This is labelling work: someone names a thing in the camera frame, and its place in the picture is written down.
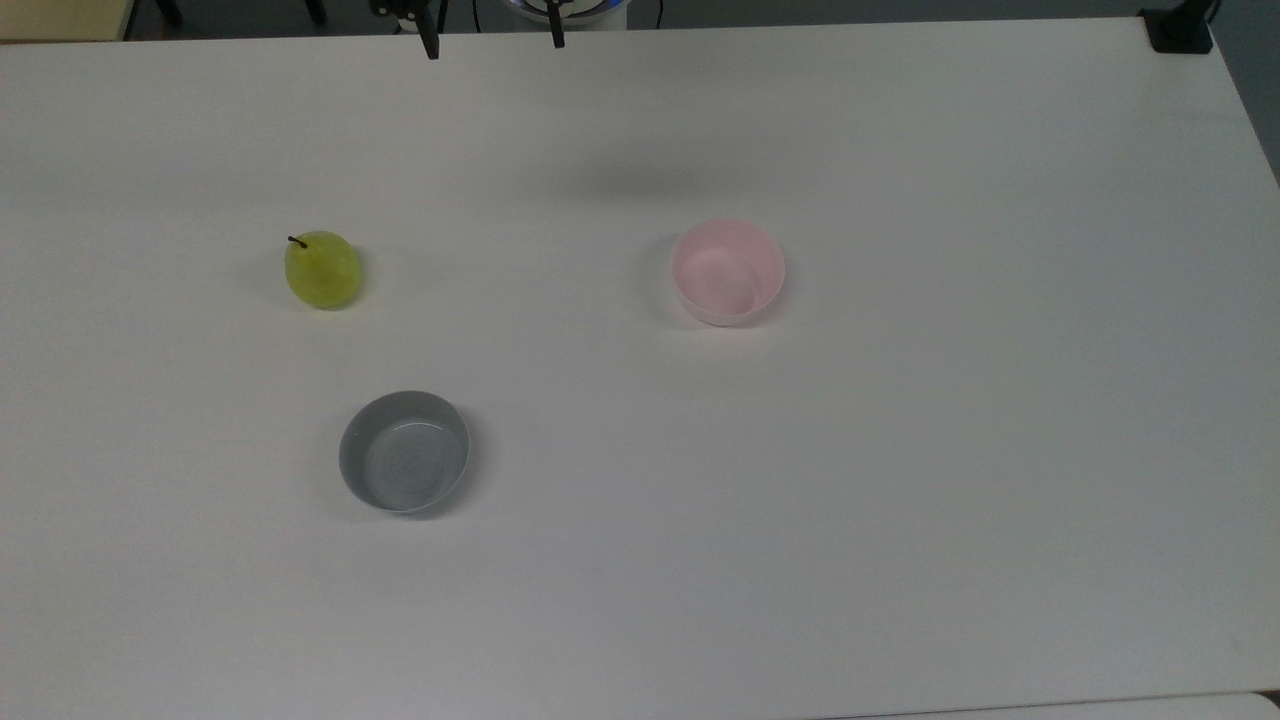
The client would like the black clamp mount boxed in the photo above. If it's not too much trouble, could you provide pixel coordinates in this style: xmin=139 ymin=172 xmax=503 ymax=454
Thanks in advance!
xmin=1139 ymin=0 xmax=1219 ymax=55

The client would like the white robot base blue ring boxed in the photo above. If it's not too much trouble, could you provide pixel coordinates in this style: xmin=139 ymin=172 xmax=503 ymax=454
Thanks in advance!
xmin=500 ymin=0 xmax=633 ymax=32

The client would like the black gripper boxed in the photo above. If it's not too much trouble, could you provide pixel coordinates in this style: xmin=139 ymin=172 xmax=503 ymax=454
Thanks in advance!
xmin=369 ymin=0 xmax=568 ymax=61

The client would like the wooden furniture panel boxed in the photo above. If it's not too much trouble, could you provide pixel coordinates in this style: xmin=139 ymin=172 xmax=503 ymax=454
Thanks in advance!
xmin=0 ymin=0 xmax=137 ymax=44

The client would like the pink plastic bowl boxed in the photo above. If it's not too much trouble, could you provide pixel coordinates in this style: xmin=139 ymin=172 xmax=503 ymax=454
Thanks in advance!
xmin=669 ymin=218 xmax=787 ymax=328

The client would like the green pear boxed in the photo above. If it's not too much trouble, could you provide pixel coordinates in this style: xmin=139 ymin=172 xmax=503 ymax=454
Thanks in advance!
xmin=284 ymin=230 xmax=362 ymax=311

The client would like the grey plastic bowl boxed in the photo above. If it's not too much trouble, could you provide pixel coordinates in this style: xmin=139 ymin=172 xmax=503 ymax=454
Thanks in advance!
xmin=337 ymin=390 xmax=472 ymax=516

